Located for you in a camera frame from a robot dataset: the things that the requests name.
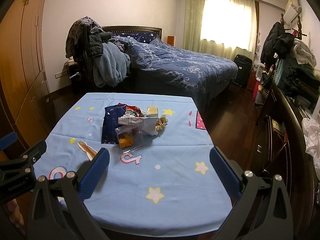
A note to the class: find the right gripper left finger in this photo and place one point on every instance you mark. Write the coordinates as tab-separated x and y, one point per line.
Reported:
57	207

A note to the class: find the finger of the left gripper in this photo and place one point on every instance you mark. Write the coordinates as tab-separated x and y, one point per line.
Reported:
8	140
28	158

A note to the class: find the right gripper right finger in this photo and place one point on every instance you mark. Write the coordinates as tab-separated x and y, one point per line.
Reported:
262	207

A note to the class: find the dark blue foil wrapper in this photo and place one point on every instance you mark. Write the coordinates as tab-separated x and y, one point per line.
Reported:
110	123

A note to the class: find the orange snack piece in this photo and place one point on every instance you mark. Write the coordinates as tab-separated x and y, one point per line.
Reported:
125	140

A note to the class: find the clear plastic box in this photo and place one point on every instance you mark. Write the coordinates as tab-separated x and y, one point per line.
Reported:
135	133

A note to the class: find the cream paper carton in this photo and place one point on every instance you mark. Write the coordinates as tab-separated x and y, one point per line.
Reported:
152	112

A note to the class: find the tan paper ball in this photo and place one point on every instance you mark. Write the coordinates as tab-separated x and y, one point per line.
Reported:
161	122

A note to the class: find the red wrapper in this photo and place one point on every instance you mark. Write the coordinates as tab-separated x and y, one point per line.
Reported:
131	110

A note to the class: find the person left hand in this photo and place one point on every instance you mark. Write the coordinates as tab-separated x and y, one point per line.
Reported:
15	216

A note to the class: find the wooden wardrobe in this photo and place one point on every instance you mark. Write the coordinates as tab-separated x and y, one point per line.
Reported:
24	87

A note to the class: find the dark wooden dresser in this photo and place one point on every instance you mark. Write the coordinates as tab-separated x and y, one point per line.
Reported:
279	148

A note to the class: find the white plastic bag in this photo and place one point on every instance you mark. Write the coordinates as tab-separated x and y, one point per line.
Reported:
311	133

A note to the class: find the light blue patterned tablecloth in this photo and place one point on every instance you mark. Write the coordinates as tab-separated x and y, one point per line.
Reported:
165	188

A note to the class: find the pile of clothes on chair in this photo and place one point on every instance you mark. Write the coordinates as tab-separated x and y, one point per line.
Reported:
86	40

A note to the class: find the red storage box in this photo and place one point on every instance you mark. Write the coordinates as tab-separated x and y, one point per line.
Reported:
253	84

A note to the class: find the black suitcase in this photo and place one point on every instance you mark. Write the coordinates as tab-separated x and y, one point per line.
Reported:
244	65

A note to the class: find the clothes pile on dresser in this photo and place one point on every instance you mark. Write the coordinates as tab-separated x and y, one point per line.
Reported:
294	63

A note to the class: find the bed with navy duvet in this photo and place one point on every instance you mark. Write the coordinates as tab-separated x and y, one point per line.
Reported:
159	68

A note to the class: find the orange bedside lamp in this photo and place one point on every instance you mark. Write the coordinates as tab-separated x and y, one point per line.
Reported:
171	40

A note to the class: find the green sheer curtain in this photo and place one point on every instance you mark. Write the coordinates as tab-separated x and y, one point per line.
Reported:
223	28

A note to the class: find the white air conditioner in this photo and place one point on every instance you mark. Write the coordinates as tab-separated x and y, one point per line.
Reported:
292	10

